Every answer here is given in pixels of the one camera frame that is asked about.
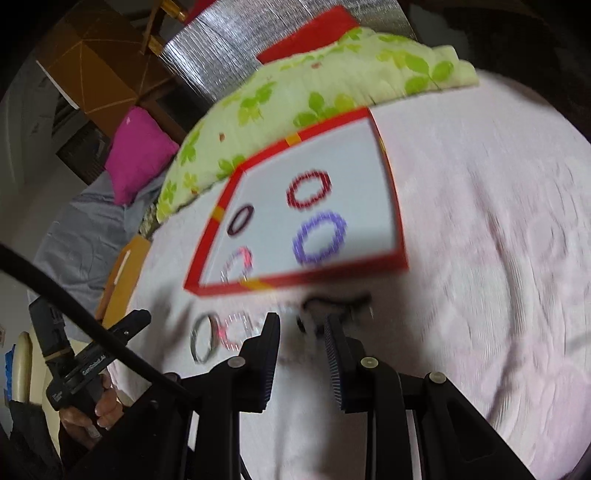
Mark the silver bangle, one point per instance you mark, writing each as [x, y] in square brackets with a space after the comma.
[204, 337]

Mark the magenta pillow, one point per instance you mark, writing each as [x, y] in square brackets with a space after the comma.
[140, 151]

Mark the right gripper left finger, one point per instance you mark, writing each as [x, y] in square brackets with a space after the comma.
[246, 380]

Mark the brown wooden cabinet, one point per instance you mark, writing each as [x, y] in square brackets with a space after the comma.
[94, 55]

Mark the red cushion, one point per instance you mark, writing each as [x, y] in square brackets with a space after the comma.
[319, 32]

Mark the green floral pillow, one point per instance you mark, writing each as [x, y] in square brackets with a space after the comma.
[363, 68]

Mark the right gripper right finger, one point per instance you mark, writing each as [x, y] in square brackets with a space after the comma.
[361, 383]

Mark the person's left hand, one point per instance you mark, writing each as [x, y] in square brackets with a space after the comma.
[106, 412]

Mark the red shallow box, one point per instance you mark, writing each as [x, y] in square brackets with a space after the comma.
[325, 209]

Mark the grey blanket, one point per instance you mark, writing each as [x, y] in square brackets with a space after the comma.
[83, 242]

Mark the cream leather cushion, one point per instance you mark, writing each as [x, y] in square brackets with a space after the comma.
[22, 368]

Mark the maroon hair band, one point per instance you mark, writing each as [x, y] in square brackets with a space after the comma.
[240, 220]

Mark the silver foil insulation sheet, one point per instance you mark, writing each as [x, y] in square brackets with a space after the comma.
[217, 51]

